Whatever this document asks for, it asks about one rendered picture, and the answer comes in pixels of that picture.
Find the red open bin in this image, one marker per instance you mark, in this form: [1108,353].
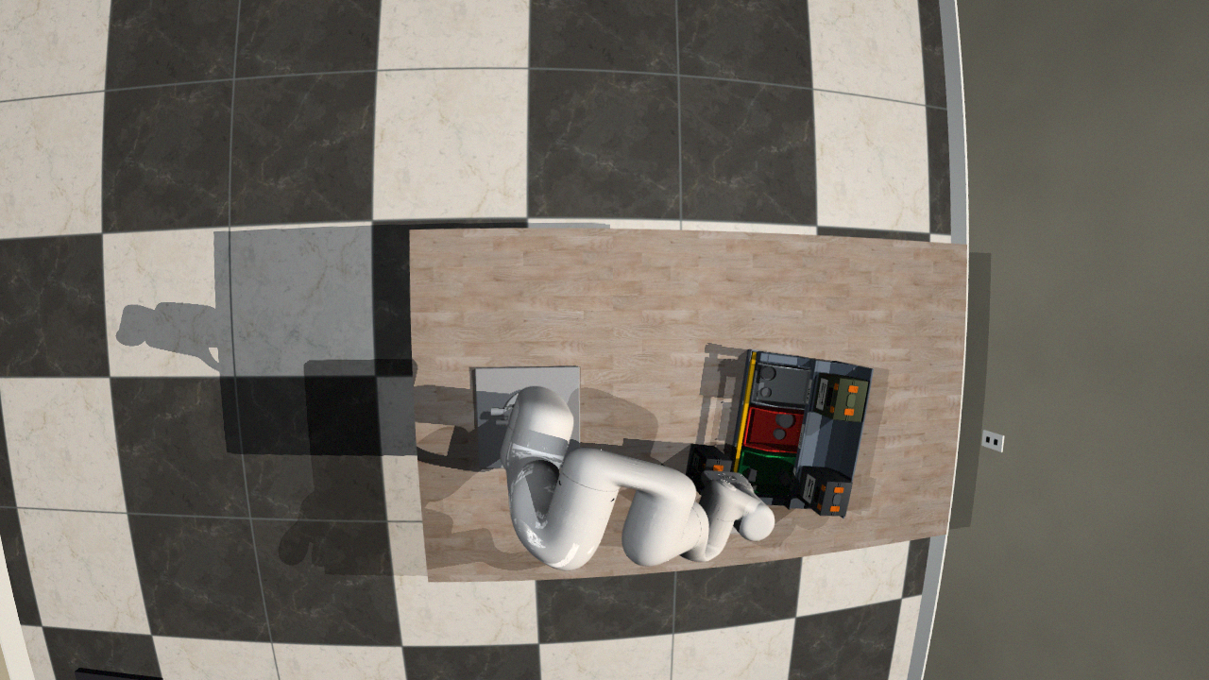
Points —
[760,425]

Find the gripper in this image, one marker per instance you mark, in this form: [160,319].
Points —
[707,475]

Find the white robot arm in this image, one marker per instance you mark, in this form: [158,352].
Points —
[561,518]

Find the yellow bar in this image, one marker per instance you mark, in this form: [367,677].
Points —
[744,410]

